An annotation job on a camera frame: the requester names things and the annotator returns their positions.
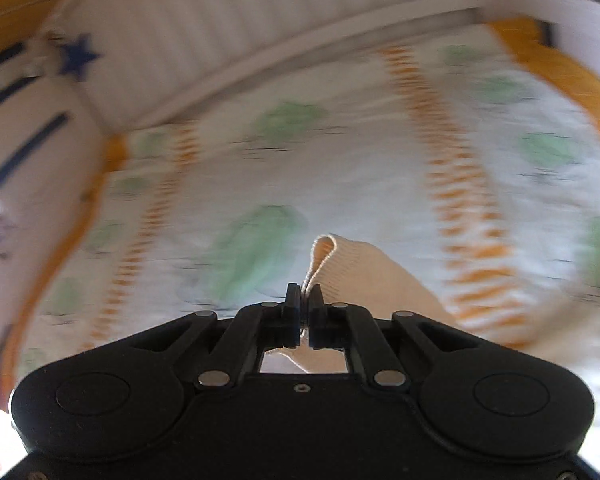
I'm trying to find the cream knit garment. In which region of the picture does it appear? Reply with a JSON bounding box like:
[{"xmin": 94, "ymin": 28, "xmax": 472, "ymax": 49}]
[{"xmin": 260, "ymin": 234, "xmax": 462, "ymax": 376}]

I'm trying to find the white bed side panel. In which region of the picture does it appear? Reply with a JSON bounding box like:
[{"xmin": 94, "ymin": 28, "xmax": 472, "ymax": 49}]
[{"xmin": 480, "ymin": 0, "xmax": 600, "ymax": 86}]

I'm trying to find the white cabinet with dark handles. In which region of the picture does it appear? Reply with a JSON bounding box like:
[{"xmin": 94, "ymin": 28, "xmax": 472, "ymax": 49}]
[{"xmin": 0, "ymin": 30, "xmax": 108, "ymax": 376}]

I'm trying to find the leaf and stripe printed bedspread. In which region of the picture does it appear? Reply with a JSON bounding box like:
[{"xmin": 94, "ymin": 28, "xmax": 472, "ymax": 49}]
[{"xmin": 15, "ymin": 25, "xmax": 600, "ymax": 480}]

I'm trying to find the blue star sticker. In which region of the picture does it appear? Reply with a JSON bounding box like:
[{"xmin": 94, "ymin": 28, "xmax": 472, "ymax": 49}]
[{"xmin": 55, "ymin": 33, "xmax": 103, "ymax": 83}]

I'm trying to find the white patterned bed sheet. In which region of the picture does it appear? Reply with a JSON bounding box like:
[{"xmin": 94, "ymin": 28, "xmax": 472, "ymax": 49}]
[{"xmin": 0, "ymin": 19, "xmax": 600, "ymax": 401}]

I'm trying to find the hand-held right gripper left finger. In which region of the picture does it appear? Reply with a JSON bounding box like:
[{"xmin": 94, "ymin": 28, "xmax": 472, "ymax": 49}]
[{"xmin": 124, "ymin": 283, "xmax": 302, "ymax": 392}]

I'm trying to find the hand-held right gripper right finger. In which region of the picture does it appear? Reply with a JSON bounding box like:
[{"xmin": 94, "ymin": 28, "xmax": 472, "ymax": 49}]
[{"xmin": 309, "ymin": 283, "xmax": 482, "ymax": 394}]

